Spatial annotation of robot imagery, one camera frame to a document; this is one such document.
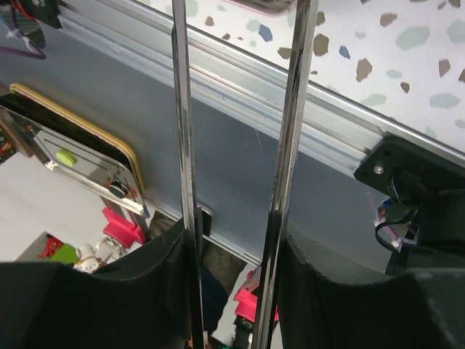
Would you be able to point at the square cookie tin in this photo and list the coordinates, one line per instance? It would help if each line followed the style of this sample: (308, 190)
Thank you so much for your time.
(268, 7)

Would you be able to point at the black foot pad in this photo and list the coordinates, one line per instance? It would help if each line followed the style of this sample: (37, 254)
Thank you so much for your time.
(206, 220)

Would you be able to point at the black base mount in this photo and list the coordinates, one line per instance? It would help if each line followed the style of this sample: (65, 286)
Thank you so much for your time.
(414, 174)
(45, 11)

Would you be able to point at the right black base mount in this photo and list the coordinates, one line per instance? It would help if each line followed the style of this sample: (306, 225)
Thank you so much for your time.
(414, 174)

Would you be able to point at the pink plastic block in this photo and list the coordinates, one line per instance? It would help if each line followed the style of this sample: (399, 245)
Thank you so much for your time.
(123, 231)

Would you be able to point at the yellow object below table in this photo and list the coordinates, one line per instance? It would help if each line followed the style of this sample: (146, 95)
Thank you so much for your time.
(79, 121)

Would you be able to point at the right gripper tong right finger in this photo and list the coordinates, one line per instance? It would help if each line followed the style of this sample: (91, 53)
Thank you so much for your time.
(322, 302)

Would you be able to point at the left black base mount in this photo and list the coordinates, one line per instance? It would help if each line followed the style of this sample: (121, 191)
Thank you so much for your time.
(45, 11)

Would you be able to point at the aluminium mounting rail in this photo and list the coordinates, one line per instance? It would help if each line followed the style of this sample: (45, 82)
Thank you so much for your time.
(337, 131)

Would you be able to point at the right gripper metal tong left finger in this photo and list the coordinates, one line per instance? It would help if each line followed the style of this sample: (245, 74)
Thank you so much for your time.
(150, 298)

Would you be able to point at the mirror tray below table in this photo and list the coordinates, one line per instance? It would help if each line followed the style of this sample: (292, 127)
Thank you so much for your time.
(77, 154)

